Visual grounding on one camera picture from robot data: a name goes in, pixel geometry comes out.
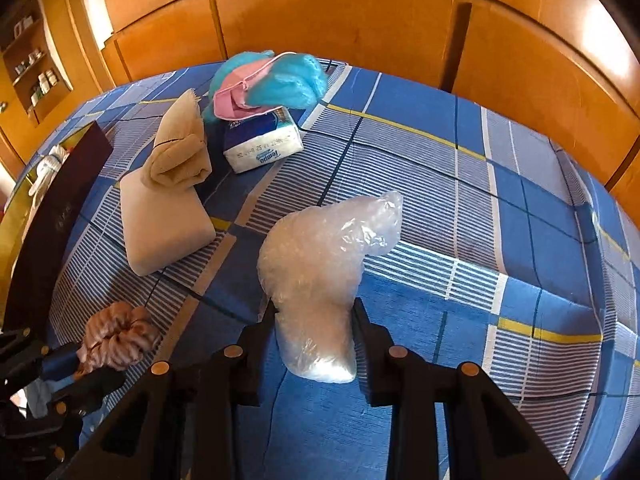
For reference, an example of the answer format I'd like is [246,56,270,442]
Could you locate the blue plaid bed sheet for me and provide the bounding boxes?
[0,57,640,480]

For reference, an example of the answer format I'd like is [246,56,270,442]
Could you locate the wooden door with shelf niche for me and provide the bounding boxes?
[0,0,116,171]

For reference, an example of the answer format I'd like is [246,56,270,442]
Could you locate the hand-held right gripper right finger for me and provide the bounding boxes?
[352,299,568,480]

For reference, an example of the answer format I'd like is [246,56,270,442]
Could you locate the wooden wardrobe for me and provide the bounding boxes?
[95,0,640,211]

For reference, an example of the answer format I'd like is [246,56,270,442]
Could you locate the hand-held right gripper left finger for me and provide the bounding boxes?
[67,305,278,480]

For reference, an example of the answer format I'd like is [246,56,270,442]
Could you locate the dark brown storage box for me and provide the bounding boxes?
[0,121,115,333]

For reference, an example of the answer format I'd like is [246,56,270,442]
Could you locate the row of small bottles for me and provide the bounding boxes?
[27,71,60,106]

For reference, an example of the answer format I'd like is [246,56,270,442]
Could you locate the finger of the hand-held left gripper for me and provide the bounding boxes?
[42,369,127,418]
[0,327,83,378]

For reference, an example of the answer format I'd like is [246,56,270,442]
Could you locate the beige socks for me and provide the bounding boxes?
[145,89,212,192]

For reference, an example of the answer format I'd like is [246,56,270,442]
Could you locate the clear plastic bag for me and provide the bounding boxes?
[257,191,405,385]

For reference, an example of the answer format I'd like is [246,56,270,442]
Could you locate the beige foam block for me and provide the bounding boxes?
[119,167,217,277]

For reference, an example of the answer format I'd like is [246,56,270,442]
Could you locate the white socks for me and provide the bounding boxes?
[27,144,68,201]

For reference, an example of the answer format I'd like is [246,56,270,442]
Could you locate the blue tissue pack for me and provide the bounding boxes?
[222,106,305,175]

